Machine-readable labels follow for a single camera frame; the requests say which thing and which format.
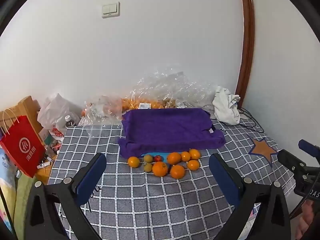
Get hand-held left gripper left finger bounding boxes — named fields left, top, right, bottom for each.
left=25, top=152, right=108, bottom=240

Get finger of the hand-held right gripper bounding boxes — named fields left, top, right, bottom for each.
left=298, top=139, right=320, bottom=158
left=277, top=149, right=308, bottom=180

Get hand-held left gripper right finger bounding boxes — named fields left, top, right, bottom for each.
left=208, top=152, right=292, bottom=240

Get purple towel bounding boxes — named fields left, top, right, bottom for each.
left=117, top=108, right=227, bottom=158

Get person's right hand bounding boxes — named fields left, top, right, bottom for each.
left=295, top=200, right=320, bottom=240

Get wooden side table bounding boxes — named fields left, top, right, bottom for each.
left=35, top=152, right=58, bottom=184

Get dark bottle with white cap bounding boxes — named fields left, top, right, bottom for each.
left=64, top=115, right=76, bottom=128

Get large orange with stem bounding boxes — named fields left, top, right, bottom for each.
left=152, top=161, right=168, bottom=177

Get small clear plastic bag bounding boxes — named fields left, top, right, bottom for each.
left=80, top=95, right=125, bottom=138

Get grey checkered blanket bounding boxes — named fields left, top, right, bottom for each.
left=47, top=110, right=297, bottom=240

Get green cloth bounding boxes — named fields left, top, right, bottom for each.
left=12, top=172, right=38, bottom=240

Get white crumpled cloth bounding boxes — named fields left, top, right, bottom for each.
left=212, top=86, right=242, bottom=125

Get white plastic bag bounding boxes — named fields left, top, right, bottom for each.
left=37, top=94, right=83, bottom=143

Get red paper bag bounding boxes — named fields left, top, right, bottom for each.
left=0, top=109, right=47, bottom=178

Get colourful printed poster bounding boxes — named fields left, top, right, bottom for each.
left=0, top=147, right=18, bottom=233

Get pile of bagged oranges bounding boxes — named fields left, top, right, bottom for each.
left=121, top=97, right=175, bottom=110

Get brown cardboard box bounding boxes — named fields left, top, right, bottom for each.
left=0, top=95, right=42, bottom=130

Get large clear plastic bag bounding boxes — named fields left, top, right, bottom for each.
left=125, top=66, right=218, bottom=110

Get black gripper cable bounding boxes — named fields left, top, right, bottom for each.
left=289, top=197, right=308, bottom=218

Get black cables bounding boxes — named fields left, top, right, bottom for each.
left=237, top=107, right=265, bottom=133

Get brown wooden door frame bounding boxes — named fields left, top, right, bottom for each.
left=235, top=0, right=255, bottom=103

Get white wall light switch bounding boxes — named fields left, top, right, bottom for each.
left=102, top=2, right=120, bottom=18

